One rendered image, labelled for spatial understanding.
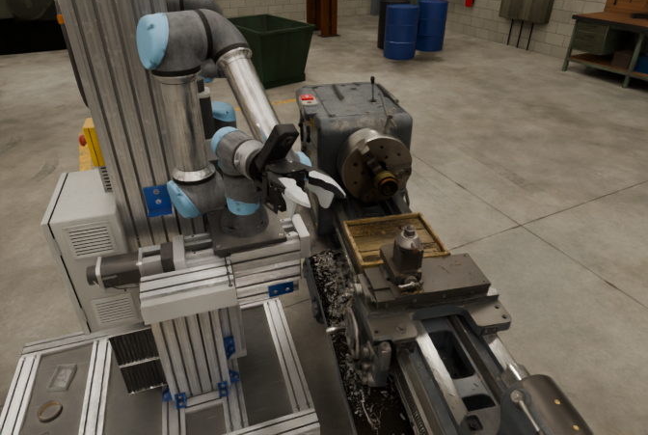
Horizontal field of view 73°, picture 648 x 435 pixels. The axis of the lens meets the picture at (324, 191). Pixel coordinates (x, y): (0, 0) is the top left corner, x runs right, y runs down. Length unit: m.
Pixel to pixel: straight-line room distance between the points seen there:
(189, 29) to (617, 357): 2.65
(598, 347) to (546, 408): 1.91
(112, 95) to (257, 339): 1.43
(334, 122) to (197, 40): 0.98
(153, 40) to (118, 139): 0.43
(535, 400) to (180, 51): 1.07
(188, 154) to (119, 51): 0.34
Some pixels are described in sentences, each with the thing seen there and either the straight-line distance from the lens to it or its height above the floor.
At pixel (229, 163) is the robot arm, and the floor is 1.55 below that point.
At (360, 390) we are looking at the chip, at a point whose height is 0.57.
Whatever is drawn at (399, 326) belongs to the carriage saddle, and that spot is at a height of 0.92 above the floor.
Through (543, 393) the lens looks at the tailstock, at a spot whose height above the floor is 1.15.
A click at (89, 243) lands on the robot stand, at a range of 1.54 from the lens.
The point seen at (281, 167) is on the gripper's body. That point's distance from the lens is 0.81.
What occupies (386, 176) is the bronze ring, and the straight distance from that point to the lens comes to 1.78.
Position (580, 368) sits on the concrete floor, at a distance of 2.81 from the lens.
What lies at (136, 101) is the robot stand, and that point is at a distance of 1.38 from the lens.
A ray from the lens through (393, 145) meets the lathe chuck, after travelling 1.87.
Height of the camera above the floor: 1.96
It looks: 31 degrees down
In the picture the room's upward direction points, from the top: straight up
